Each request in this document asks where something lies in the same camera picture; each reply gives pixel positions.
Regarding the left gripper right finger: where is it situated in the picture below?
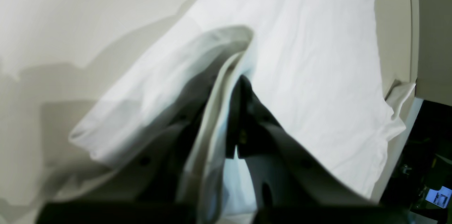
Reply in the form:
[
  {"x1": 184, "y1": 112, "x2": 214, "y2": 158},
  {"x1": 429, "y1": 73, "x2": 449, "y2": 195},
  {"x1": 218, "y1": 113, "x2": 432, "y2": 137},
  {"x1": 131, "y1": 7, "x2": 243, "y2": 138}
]
[{"x1": 226, "y1": 76, "x2": 400, "y2": 224}]

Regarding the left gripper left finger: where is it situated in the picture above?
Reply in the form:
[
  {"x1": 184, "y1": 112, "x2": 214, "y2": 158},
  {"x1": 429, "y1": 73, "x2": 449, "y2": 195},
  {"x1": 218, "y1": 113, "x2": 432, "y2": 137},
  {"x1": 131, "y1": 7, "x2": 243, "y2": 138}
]
[{"x1": 37, "y1": 76, "x2": 221, "y2": 224}]

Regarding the white T-shirt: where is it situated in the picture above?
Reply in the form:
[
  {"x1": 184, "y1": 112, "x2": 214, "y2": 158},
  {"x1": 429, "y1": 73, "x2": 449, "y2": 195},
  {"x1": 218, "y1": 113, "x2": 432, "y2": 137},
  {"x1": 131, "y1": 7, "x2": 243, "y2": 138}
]
[{"x1": 53, "y1": 0, "x2": 417, "y2": 224}]

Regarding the grey tray front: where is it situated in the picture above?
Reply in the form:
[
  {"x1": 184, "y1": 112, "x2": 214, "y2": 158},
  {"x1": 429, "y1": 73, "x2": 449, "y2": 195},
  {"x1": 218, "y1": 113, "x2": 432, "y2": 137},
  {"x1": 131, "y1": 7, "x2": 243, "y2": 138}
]
[{"x1": 375, "y1": 0, "x2": 452, "y2": 106}]

